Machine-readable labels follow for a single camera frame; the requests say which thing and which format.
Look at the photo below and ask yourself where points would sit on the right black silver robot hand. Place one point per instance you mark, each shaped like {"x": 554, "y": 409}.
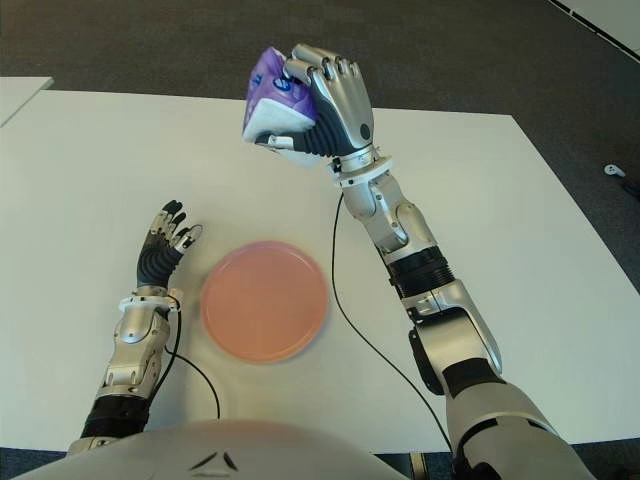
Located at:
{"x": 347, "y": 110}

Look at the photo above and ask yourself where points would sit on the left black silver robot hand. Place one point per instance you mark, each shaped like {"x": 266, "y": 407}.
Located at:
{"x": 155, "y": 260}

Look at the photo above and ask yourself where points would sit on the purple tissue paper pack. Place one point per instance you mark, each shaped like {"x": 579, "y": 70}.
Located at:
{"x": 265, "y": 80}

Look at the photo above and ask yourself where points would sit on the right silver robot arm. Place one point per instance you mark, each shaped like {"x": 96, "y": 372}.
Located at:
{"x": 450, "y": 325}

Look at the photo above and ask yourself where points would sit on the pink round plate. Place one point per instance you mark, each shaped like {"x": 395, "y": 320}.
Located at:
{"x": 265, "y": 300}

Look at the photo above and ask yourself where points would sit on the grey robot torso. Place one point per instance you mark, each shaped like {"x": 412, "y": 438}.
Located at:
{"x": 225, "y": 450}

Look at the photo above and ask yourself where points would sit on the white side table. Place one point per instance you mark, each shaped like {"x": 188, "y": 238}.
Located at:
{"x": 17, "y": 95}

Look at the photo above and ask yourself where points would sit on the white controller on floor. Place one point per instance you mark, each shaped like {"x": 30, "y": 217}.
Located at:
{"x": 614, "y": 170}

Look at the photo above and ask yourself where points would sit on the white panel with dark edge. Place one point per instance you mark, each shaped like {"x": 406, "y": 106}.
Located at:
{"x": 610, "y": 22}

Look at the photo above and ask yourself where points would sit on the metal table leg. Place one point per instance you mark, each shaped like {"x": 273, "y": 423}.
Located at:
{"x": 417, "y": 465}

